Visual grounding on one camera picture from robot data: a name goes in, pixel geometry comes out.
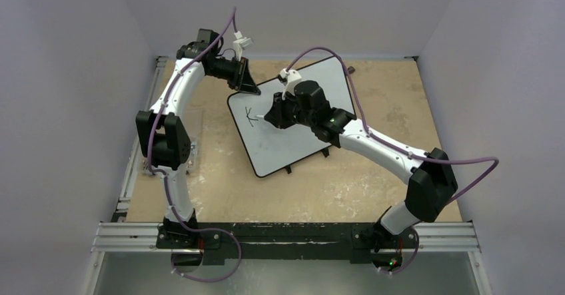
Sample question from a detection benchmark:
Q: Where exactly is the clear box of screws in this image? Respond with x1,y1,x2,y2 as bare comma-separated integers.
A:
139,141,200,176

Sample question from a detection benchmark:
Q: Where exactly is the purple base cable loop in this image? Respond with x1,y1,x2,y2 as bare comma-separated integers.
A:
171,227,243,283

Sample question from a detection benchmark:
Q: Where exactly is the white whiteboard black frame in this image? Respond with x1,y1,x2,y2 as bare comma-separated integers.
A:
227,56,355,178

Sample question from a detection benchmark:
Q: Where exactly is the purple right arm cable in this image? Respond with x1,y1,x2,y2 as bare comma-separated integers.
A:
278,47,500,206

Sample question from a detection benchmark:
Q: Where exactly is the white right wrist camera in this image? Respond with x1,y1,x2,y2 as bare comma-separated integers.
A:
277,69,302,100

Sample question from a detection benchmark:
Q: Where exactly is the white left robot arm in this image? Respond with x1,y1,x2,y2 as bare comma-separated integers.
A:
135,29,261,249

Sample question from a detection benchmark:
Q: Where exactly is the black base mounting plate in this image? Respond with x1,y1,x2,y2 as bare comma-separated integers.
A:
156,220,418,267

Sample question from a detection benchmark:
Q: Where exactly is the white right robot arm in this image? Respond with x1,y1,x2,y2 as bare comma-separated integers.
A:
263,81,458,246

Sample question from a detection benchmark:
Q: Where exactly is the aluminium extrusion rail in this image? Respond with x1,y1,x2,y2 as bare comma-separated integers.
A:
91,222,480,252

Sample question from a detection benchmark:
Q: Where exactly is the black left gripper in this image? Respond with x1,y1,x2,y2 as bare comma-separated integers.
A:
208,56,261,95

